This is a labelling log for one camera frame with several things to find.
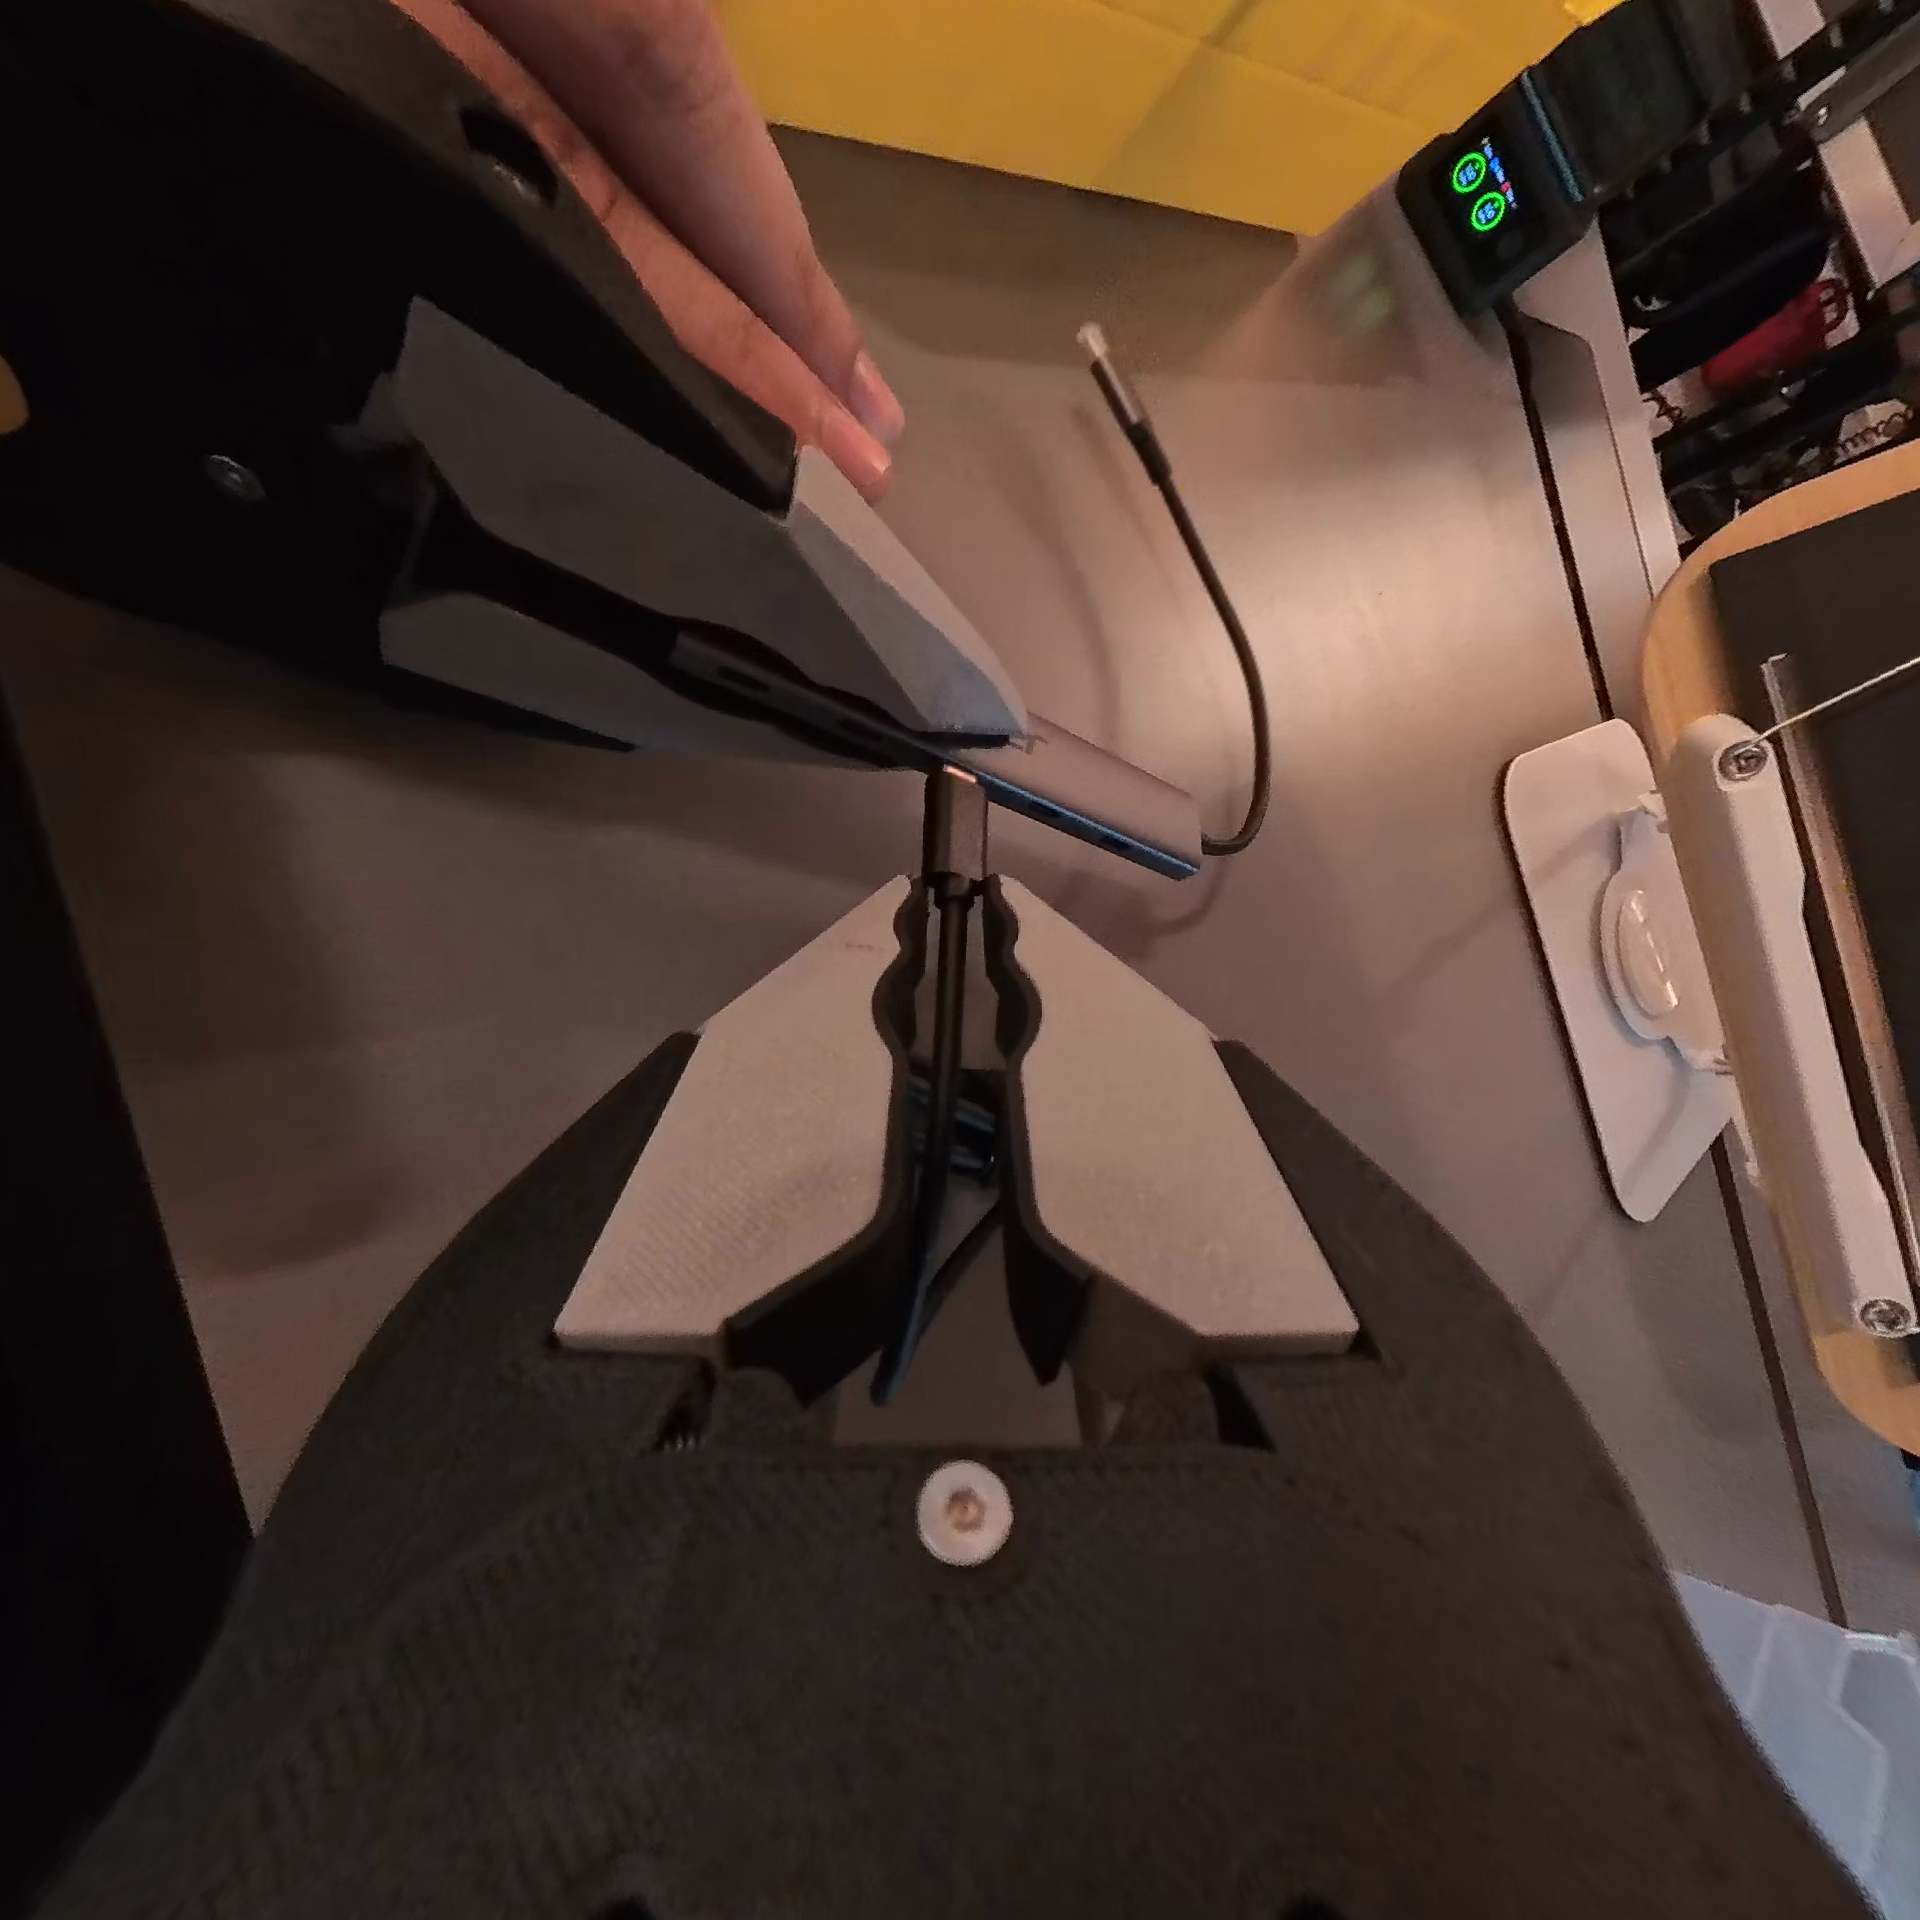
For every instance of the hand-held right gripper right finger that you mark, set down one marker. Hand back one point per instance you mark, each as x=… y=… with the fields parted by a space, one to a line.
x=1156 y=1186

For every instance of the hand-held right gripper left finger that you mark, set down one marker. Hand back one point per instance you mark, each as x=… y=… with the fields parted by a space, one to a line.
x=751 y=1171

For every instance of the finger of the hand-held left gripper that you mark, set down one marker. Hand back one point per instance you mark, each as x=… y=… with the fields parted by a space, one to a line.
x=510 y=661
x=886 y=630

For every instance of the grey usb hub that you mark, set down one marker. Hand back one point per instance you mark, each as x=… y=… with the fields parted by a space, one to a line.
x=1095 y=788

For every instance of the yellow plastic bin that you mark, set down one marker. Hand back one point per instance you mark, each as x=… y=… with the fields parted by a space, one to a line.
x=1142 y=91

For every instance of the person's left hand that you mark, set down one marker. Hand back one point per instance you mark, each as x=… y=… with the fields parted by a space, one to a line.
x=705 y=195

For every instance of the wooden book stand white base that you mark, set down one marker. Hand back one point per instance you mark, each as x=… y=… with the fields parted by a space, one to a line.
x=1575 y=974

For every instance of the black foam sheet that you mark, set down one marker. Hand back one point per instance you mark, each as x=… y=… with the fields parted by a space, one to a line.
x=1875 y=901

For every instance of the clear plastic bin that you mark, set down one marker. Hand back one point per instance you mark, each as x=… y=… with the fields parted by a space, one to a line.
x=1815 y=1725

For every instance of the black device with green display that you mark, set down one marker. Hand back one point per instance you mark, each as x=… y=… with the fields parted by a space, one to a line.
x=1612 y=91

